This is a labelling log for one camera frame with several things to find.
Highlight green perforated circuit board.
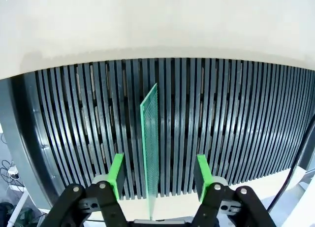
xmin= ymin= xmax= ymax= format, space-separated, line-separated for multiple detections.
xmin=139 ymin=82 xmax=159 ymax=220

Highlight white pipe leg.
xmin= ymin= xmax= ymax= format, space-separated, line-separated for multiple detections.
xmin=6 ymin=186 xmax=28 ymax=227

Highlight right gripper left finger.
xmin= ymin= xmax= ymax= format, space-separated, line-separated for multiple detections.
xmin=43 ymin=152 xmax=128 ymax=227

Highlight black slotted board rack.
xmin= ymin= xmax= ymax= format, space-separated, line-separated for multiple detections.
xmin=0 ymin=57 xmax=315 ymax=211

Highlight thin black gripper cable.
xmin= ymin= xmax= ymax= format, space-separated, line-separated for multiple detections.
xmin=267 ymin=118 xmax=315 ymax=212

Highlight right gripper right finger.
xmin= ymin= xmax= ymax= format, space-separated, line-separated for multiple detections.
xmin=189 ymin=154 xmax=278 ymax=227

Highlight black floor cable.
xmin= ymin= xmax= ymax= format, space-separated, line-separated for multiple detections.
xmin=0 ymin=133 xmax=25 ymax=188

